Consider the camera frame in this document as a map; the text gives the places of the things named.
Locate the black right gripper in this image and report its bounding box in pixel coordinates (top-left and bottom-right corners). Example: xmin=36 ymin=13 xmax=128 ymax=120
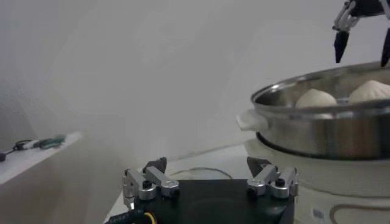
xmin=331 ymin=0 xmax=390 ymax=68

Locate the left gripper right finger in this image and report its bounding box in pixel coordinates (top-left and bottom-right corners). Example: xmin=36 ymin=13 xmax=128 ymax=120
xmin=246 ymin=156 xmax=299 ymax=200

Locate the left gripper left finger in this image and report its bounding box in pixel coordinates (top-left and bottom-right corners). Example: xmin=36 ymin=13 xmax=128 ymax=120
xmin=121 ymin=157 xmax=180 ymax=209

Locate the glass pot lid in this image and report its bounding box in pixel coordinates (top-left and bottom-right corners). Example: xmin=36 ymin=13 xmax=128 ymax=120
xmin=166 ymin=166 xmax=234 ymax=181

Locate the white steamed baozi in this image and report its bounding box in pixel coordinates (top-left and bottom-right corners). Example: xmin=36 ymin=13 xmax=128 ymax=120
xmin=349 ymin=79 xmax=390 ymax=105
xmin=295 ymin=88 xmax=338 ymax=109

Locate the stainless steel steamer basket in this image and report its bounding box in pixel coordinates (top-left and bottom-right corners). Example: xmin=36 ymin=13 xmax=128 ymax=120
xmin=236 ymin=61 xmax=390 ymax=161

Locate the white electric pot base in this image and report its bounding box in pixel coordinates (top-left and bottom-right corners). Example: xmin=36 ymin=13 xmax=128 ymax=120
xmin=243 ymin=138 xmax=390 ymax=224

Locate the green and grey gadget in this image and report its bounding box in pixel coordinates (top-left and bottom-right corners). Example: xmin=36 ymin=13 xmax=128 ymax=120
xmin=39 ymin=135 xmax=66 ymax=150

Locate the white side table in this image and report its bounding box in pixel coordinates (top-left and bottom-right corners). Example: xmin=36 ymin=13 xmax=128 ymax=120
xmin=0 ymin=131 xmax=83 ymax=187

